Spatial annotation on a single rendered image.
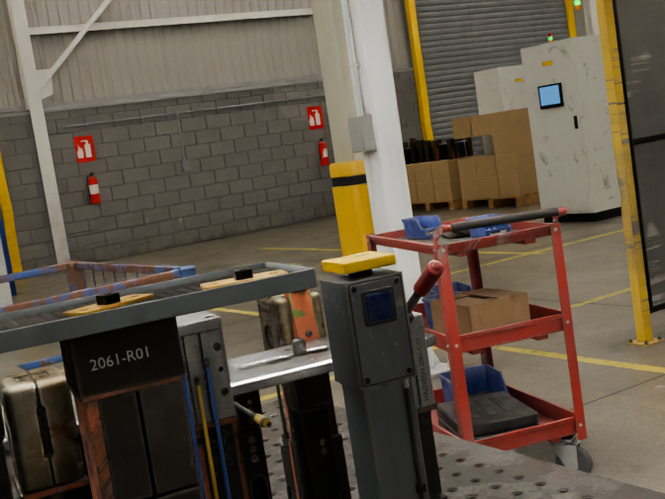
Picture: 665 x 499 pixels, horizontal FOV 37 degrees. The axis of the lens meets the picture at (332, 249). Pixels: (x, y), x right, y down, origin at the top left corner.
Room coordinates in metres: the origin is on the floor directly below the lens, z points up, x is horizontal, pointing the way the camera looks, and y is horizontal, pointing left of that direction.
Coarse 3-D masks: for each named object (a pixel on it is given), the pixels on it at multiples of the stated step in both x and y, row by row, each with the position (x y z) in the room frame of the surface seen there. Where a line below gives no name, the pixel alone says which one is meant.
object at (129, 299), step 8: (96, 296) 0.95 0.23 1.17; (104, 296) 0.95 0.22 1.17; (112, 296) 0.95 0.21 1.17; (128, 296) 0.99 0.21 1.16; (136, 296) 0.98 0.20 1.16; (144, 296) 0.97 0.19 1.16; (152, 296) 0.97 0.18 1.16; (96, 304) 0.96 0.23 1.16; (104, 304) 0.95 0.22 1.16; (112, 304) 0.94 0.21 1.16; (120, 304) 0.94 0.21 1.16; (64, 312) 0.94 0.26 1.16; (72, 312) 0.93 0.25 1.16; (80, 312) 0.92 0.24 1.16; (88, 312) 0.92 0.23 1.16
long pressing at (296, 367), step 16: (432, 336) 1.36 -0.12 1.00; (256, 352) 1.43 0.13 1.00; (272, 352) 1.41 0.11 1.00; (288, 352) 1.40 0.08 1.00; (320, 352) 1.36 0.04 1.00; (240, 368) 1.36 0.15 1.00; (256, 368) 1.32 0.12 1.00; (272, 368) 1.31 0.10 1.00; (288, 368) 1.28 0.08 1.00; (304, 368) 1.28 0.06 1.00; (320, 368) 1.29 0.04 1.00; (240, 384) 1.24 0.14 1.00; (256, 384) 1.25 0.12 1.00; (272, 384) 1.26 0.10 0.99
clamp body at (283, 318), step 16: (272, 304) 1.53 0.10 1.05; (288, 304) 1.51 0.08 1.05; (320, 304) 1.53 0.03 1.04; (272, 320) 1.54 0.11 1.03; (288, 320) 1.51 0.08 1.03; (320, 320) 1.53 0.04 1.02; (272, 336) 1.57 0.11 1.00; (288, 336) 1.51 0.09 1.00; (288, 416) 1.55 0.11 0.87; (288, 432) 1.60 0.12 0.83; (336, 432) 1.54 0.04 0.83; (288, 448) 1.58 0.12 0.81; (336, 448) 1.53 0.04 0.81; (288, 464) 1.58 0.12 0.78; (336, 464) 1.53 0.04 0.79; (288, 480) 1.59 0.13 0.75; (288, 496) 1.60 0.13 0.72
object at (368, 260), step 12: (360, 252) 1.08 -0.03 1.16; (372, 252) 1.07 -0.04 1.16; (384, 252) 1.05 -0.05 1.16; (324, 264) 1.06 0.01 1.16; (336, 264) 1.03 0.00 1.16; (348, 264) 1.01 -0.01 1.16; (360, 264) 1.02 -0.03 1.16; (372, 264) 1.02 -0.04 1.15; (384, 264) 1.03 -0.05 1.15; (348, 276) 1.05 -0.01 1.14; (360, 276) 1.04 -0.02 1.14
